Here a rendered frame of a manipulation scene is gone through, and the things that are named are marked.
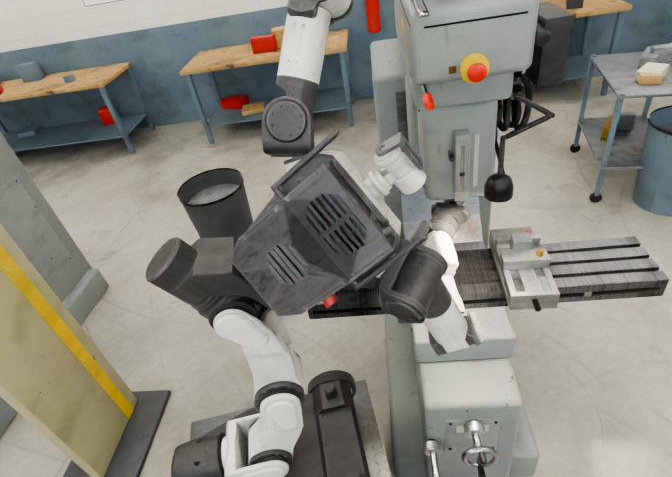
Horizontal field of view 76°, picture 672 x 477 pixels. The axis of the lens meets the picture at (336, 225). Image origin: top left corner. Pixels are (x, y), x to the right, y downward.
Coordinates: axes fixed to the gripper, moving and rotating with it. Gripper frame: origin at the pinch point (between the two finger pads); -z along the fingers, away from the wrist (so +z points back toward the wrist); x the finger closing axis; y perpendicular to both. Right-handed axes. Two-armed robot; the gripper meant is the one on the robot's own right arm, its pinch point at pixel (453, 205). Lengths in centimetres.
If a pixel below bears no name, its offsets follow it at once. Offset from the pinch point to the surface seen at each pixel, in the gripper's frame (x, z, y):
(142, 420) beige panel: 147, 71, 121
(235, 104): 337, -262, 89
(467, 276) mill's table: -5.6, 0.2, 30.5
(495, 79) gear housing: -12.0, 8.9, -45.6
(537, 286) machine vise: -29.1, 4.7, 23.6
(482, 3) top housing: -10, 20, -65
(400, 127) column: 28.2, -27.0, -13.3
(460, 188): -5.1, 12.0, -15.0
